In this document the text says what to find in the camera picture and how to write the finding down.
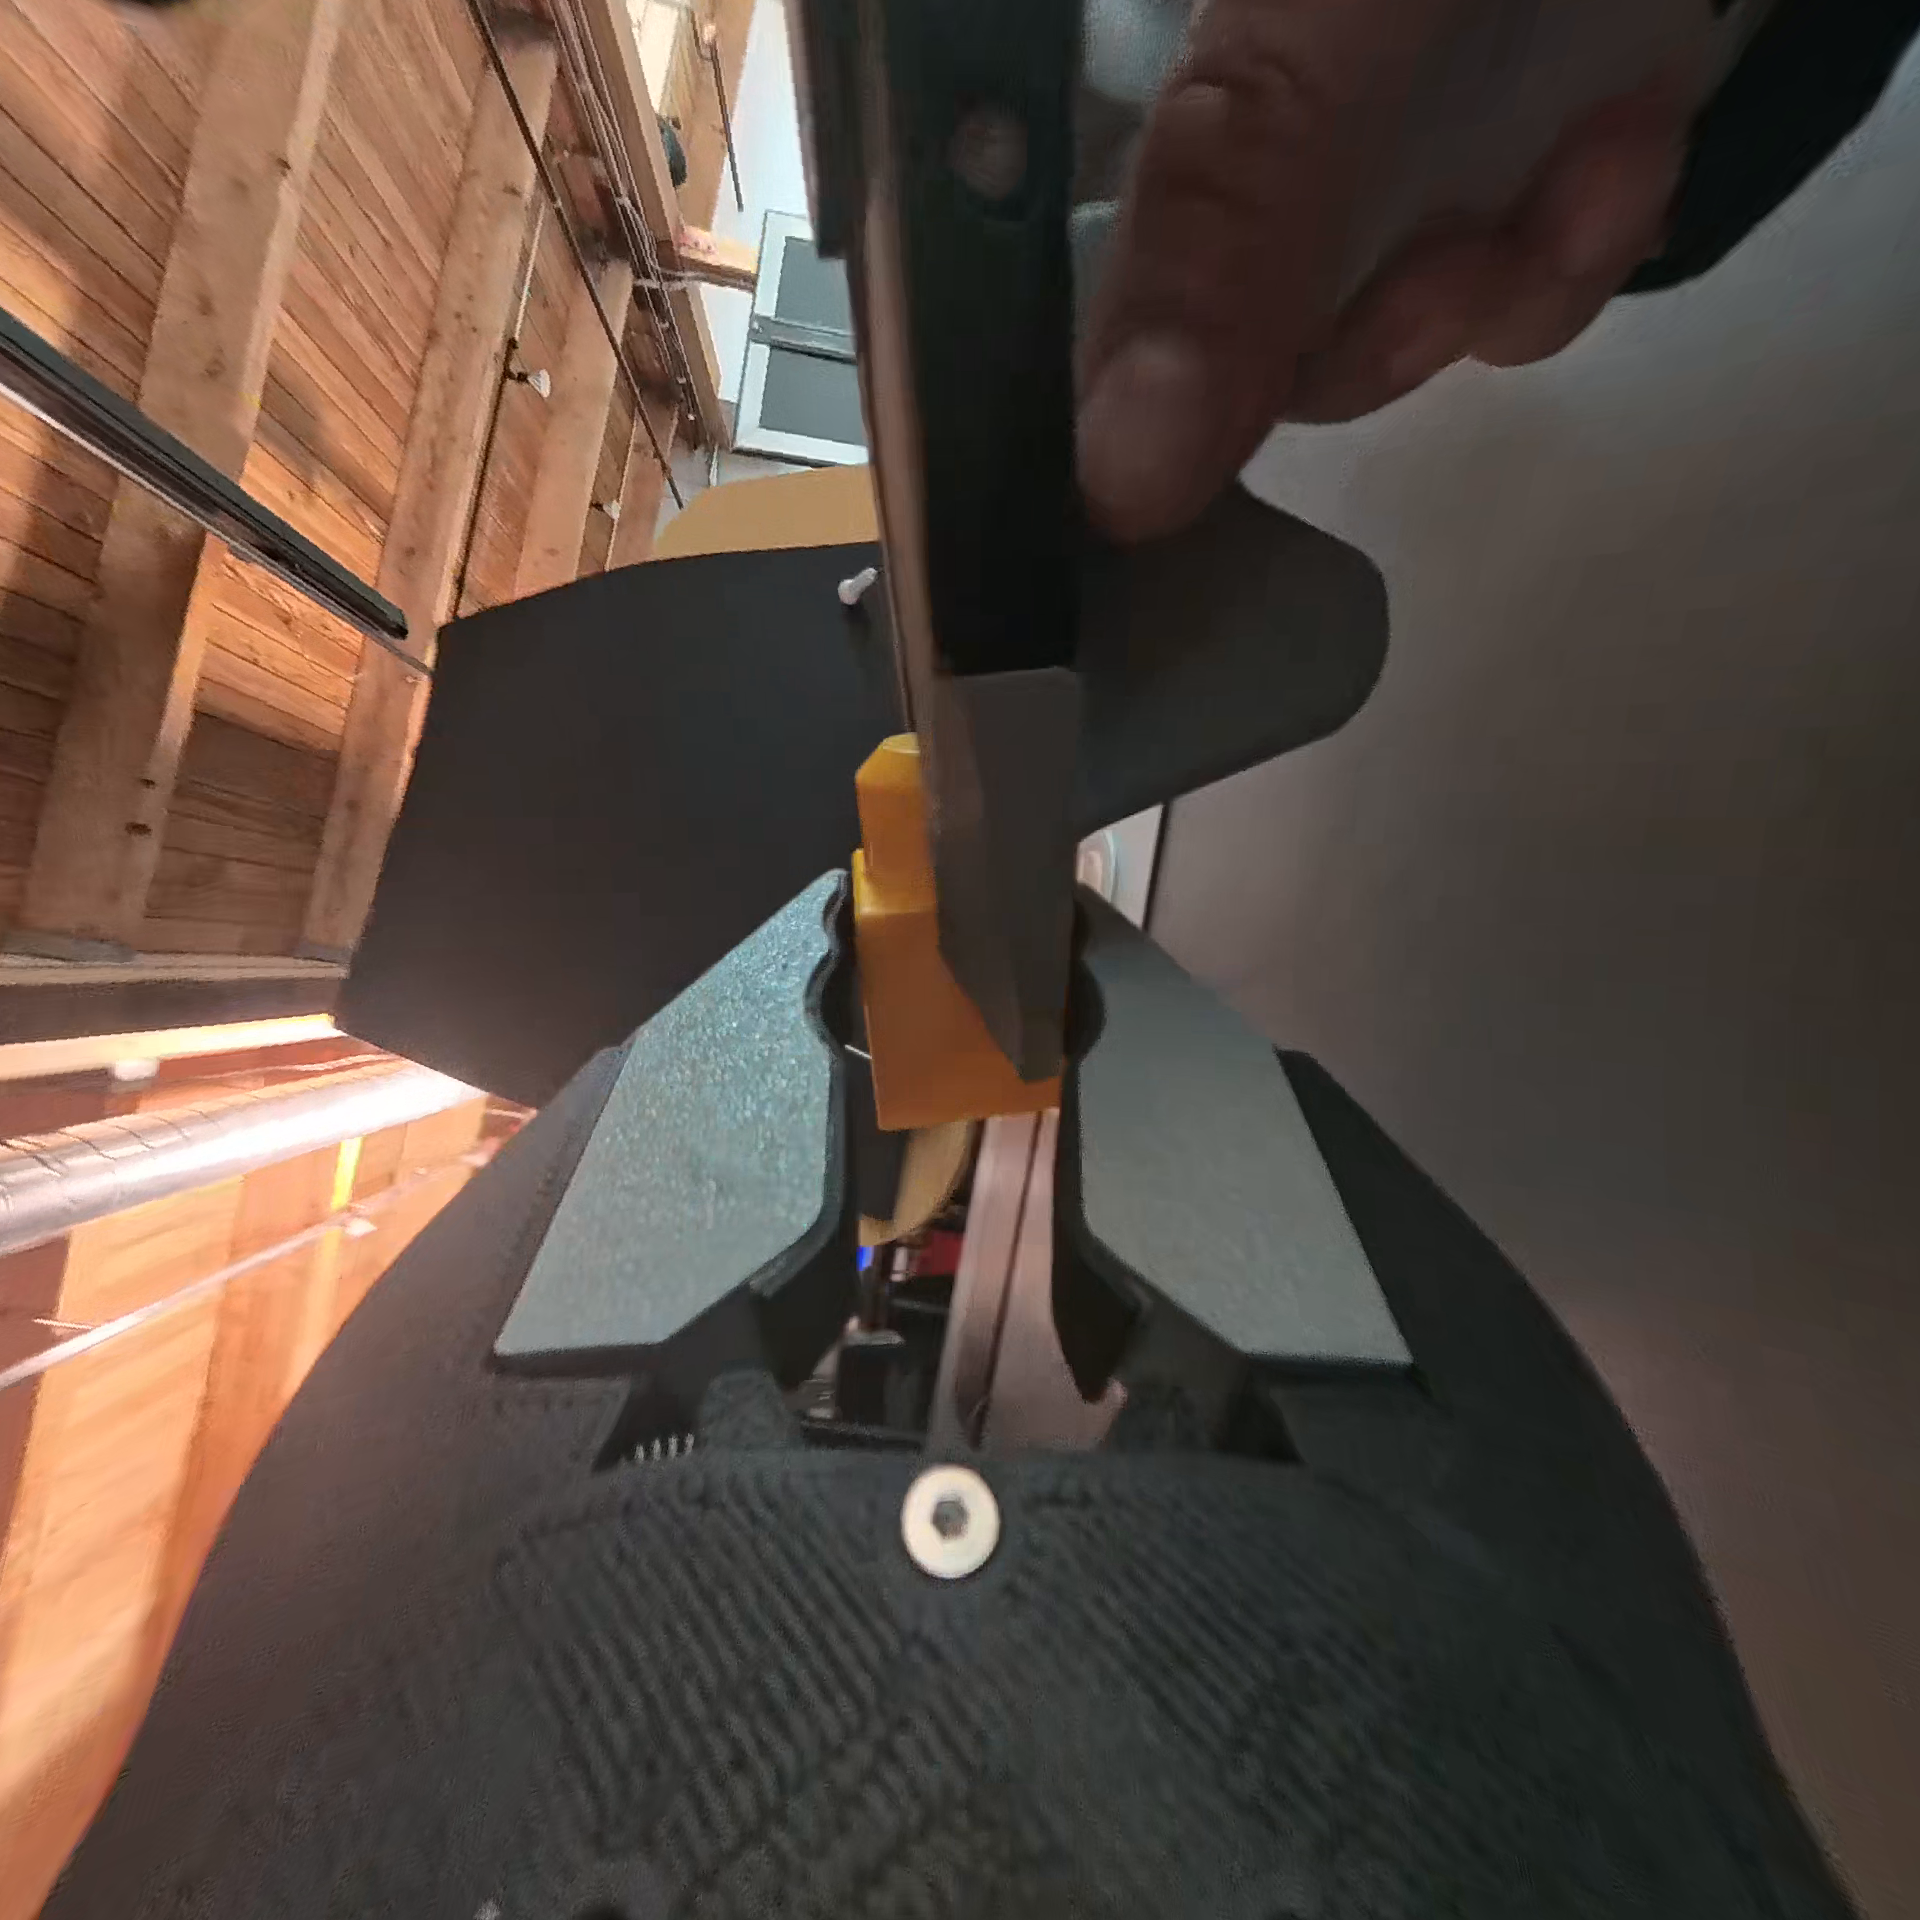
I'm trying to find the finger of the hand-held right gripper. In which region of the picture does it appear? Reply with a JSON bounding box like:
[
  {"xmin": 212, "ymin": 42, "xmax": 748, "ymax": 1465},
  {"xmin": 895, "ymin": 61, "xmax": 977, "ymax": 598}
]
[{"xmin": 906, "ymin": 665, "xmax": 1088, "ymax": 1086}]

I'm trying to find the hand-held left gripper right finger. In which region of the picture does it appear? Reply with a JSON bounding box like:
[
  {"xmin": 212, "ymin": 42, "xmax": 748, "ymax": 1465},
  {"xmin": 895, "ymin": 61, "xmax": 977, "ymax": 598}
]
[{"xmin": 1051, "ymin": 884, "xmax": 1419, "ymax": 1401}]

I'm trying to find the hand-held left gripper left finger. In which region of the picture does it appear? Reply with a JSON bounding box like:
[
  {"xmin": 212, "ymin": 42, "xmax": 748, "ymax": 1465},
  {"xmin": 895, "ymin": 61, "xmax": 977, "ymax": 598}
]
[{"xmin": 492, "ymin": 866, "xmax": 865, "ymax": 1394}]

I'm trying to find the orange plastic block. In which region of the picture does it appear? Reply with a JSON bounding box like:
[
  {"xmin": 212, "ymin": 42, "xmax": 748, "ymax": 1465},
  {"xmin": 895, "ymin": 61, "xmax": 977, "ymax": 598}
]
[{"xmin": 849, "ymin": 731, "xmax": 1071, "ymax": 1132}]

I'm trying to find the person's right hand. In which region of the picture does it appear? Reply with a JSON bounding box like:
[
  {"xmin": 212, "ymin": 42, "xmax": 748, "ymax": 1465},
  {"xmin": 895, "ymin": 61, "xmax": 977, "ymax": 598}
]
[{"xmin": 1074, "ymin": 0, "xmax": 1742, "ymax": 547}]

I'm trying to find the black framed double panel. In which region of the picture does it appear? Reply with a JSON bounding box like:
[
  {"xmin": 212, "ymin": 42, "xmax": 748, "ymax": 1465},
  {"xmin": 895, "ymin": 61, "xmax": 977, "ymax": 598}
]
[{"xmin": 733, "ymin": 207, "xmax": 877, "ymax": 470}]

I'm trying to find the black metal beam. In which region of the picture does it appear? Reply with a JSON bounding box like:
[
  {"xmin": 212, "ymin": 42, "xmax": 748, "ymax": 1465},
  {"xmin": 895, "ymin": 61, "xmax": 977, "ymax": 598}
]
[{"xmin": 0, "ymin": 304, "xmax": 415, "ymax": 645}]

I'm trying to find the black board with wooden frame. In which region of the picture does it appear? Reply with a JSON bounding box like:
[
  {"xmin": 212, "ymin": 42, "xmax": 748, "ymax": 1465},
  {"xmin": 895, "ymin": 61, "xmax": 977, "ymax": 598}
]
[{"xmin": 331, "ymin": 462, "xmax": 1170, "ymax": 1454}]

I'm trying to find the silver ventilation duct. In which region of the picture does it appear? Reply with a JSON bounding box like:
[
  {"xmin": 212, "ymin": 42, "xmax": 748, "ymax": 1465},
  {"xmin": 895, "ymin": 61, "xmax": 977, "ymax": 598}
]
[{"xmin": 0, "ymin": 1055, "xmax": 494, "ymax": 1261}]

